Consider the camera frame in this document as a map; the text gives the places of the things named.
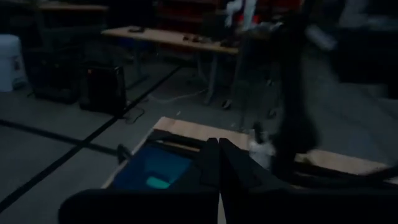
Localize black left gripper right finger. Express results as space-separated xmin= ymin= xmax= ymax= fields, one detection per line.
xmin=220 ymin=138 xmax=398 ymax=224

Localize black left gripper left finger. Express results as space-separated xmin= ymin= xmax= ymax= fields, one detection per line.
xmin=58 ymin=138 xmax=221 ymax=224

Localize teal block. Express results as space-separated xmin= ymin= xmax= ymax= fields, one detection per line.
xmin=145 ymin=175 xmax=171 ymax=190

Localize blue plastic bin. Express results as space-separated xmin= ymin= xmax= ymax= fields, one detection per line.
xmin=111 ymin=144 xmax=200 ymax=191

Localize black computer tower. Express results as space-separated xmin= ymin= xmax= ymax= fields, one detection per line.
xmin=79 ymin=65 xmax=127 ymax=114

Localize wooden workbench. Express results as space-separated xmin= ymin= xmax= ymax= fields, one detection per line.
xmin=101 ymin=26 xmax=240 ymax=105

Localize black equipment case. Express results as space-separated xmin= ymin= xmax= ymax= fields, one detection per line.
xmin=26 ymin=46 xmax=83 ymax=105

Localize white plastic container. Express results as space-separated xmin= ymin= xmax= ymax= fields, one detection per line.
xmin=0 ymin=34 xmax=28 ymax=93

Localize black floor cable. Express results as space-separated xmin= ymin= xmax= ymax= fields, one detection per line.
xmin=123 ymin=107 xmax=146 ymax=124

